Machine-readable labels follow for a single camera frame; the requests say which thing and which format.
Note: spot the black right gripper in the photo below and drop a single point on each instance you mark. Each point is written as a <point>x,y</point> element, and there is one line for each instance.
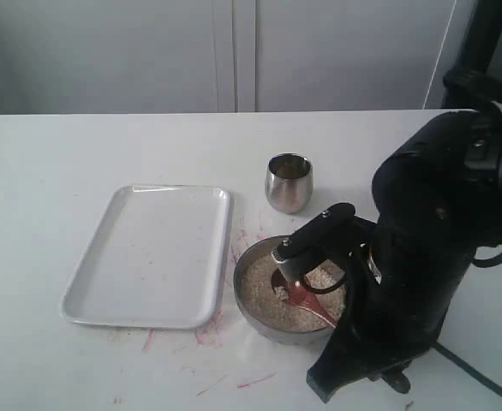
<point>398,294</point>

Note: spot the small steel cup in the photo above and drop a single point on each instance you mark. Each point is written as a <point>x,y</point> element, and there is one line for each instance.
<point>289,182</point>

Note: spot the brown wooden spoon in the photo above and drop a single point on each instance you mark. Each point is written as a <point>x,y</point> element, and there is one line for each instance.
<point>296,295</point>

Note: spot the white rectangular tray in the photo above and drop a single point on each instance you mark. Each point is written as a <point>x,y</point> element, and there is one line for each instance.
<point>155,261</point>

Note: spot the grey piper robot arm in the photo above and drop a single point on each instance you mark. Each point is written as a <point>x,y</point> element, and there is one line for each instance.
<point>439,199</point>

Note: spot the steel bowl of rice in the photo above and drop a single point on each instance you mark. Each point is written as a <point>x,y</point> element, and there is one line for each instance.
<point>262,305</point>

